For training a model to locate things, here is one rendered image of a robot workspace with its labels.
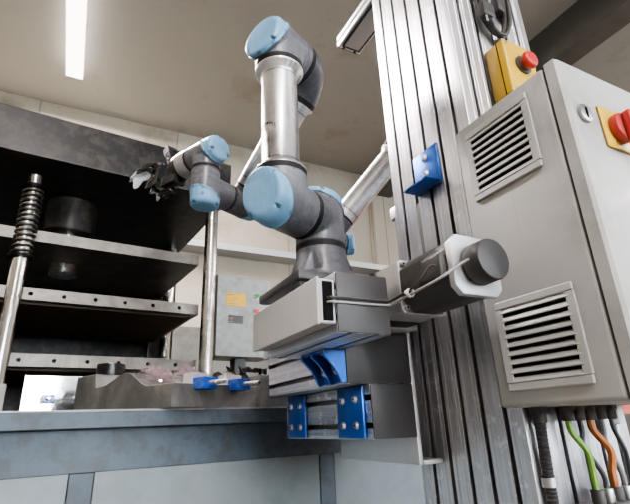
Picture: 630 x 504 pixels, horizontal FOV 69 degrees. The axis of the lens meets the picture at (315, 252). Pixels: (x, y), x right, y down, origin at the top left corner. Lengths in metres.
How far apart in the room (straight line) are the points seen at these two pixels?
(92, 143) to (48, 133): 0.17
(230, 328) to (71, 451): 1.25
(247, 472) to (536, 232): 0.94
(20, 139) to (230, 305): 1.13
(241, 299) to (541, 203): 1.83
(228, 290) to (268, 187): 1.44
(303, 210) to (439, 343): 0.38
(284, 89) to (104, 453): 0.91
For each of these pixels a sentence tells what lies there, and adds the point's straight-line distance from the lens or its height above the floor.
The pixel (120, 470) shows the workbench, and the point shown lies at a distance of 1.23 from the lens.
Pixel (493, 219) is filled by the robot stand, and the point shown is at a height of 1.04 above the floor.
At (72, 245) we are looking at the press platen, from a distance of 2.19.
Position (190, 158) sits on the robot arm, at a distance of 1.28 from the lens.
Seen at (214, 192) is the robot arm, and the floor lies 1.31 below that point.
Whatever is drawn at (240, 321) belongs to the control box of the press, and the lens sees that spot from 2.33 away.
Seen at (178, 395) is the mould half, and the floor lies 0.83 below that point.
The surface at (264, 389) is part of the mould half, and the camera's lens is 1.37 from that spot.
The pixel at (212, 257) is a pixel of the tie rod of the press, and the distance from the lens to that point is 2.22.
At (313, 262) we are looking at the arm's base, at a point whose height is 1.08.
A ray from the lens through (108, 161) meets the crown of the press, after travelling 2.23.
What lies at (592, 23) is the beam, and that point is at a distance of 4.10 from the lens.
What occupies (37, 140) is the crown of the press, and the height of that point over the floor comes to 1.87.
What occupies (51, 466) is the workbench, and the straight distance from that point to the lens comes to 1.20.
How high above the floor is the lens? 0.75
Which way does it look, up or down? 21 degrees up
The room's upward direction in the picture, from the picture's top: 2 degrees counter-clockwise
